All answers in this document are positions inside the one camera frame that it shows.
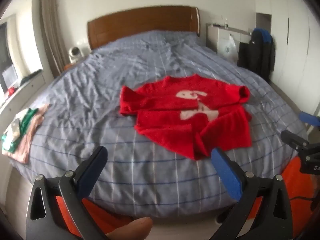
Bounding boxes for wooden nightstand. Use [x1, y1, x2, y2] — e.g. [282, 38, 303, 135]
[62, 62, 80, 72]

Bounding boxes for black and blue jacket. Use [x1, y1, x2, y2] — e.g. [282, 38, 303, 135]
[237, 28, 276, 82]

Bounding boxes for person's orange pants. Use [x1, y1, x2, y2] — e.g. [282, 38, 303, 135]
[54, 159, 320, 235]

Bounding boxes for person's left hand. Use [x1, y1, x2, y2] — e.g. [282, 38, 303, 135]
[105, 217, 153, 240]

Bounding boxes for bed with grey checked sheet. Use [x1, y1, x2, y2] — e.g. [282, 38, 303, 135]
[9, 30, 309, 218]

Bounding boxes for beige curtain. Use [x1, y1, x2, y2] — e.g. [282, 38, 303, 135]
[40, 0, 67, 78]

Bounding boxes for white windowsill cabinet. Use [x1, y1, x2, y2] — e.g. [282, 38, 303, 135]
[0, 70, 54, 130]

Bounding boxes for wooden headboard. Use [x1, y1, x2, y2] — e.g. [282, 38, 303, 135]
[87, 6, 201, 50]

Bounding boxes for white plastic bag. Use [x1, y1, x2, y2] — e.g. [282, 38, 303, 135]
[217, 34, 237, 60]

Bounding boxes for dark green clothes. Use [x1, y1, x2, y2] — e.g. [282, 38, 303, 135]
[20, 70, 42, 83]

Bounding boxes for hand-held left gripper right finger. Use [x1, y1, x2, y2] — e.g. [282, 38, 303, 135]
[211, 147, 293, 240]

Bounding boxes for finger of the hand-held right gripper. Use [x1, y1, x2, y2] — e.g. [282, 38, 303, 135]
[280, 130, 310, 153]
[299, 112, 320, 128]

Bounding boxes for pink folded garment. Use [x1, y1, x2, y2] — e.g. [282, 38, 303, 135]
[9, 104, 50, 164]

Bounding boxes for white bedside cabinet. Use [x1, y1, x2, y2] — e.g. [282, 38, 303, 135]
[205, 23, 253, 55]

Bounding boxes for red knit sweater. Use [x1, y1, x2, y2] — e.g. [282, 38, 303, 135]
[119, 74, 252, 161]

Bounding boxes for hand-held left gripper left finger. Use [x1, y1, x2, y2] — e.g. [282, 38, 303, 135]
[26, 145, 108, 240]

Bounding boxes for green and white folded garment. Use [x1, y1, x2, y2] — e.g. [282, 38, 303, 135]
[1, 108, 40, 154]

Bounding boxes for black cable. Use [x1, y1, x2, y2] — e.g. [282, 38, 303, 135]
[289, 195, 317, 212]

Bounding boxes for white round fan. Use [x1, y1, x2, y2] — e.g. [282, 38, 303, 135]
[68, 45, 84, 64]

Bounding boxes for white wardrobe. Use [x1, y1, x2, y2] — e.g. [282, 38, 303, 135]
[252, 0, 320, 100]

